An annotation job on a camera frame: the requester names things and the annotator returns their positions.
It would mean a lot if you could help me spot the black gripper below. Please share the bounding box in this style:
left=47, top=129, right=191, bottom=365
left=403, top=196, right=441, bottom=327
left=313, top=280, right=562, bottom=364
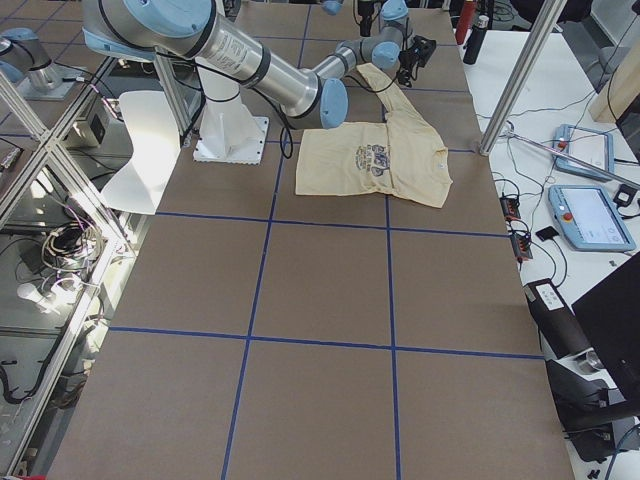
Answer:
left=397, top=35, right=436, bottom=87

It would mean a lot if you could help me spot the cream long sleeve shirt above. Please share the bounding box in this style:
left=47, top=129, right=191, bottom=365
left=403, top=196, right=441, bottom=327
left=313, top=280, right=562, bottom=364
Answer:
left=295, top=63, right=452, bottom=208

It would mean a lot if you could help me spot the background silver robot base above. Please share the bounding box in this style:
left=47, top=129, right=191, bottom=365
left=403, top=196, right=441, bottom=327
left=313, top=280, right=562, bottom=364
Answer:
left=1, top=27, right=71, bottom=101

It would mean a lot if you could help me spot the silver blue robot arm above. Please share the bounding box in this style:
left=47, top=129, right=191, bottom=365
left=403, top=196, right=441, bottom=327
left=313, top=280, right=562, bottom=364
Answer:
left=82, top=0, right=436, bottom=129
left=319, top=0, right=381, bottom=37

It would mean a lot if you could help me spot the red cylinder bottle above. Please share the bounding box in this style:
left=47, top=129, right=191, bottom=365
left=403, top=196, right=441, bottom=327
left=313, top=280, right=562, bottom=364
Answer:
left=455, top=0, right=477, bottom=45

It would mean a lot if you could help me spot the black water bottle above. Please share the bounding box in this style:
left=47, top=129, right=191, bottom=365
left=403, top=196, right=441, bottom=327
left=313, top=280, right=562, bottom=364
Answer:
left=463, top=15, right=489, bottom=65

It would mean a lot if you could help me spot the orange black connector box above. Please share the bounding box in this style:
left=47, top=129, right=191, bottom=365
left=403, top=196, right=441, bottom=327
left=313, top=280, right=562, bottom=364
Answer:
left=499, top=195, right=521, bottom=221

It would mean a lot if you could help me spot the metal grabber stick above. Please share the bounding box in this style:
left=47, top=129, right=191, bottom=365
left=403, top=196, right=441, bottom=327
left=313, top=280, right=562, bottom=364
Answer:
left=502, top=123, right=614, bottom=180

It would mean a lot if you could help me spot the far blue teach pendant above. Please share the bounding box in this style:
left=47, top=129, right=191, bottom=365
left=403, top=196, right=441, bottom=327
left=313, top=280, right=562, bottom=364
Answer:
left=553, top=124, right=615, bottom=181

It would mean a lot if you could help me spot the blue teach pendant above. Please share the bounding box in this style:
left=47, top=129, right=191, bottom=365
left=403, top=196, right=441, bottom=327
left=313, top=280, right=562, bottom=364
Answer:
left=548, top=185, right=636, bottom=253
left=553, top=124, right=615, bottom=181

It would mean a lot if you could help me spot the near blue teach pendant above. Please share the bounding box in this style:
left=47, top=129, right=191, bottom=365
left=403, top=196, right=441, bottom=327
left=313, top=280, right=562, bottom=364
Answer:
left=548, top=185, right=636, bottom=253

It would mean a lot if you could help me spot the black cylinder device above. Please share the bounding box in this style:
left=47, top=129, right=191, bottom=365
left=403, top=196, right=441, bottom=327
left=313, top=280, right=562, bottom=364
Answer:
left=523, top=279, right=592, bottom=359

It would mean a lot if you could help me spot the black computer monitor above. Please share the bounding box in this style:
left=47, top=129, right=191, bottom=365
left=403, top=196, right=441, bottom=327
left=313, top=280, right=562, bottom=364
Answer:
left=572, top=255, right=639, bottom=399

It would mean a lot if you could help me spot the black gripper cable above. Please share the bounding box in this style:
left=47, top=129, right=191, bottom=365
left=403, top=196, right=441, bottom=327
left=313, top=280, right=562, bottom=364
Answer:
left=259, top=89, right=296, bottom=160

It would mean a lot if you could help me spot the aluminium frame post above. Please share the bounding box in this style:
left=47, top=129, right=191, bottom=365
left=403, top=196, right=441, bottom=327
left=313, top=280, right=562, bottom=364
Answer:
left=478, top=0, right=567, bottom=156

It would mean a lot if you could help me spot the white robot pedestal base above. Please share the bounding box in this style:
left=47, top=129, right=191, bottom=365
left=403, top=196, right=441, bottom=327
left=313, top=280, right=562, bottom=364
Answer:
left=192, top=0, right=270, bottom=166

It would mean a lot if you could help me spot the tangled cable bundle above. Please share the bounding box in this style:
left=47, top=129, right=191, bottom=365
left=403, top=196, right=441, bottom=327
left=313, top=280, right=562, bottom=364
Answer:
left=40, top=222, right=109, bottom=274

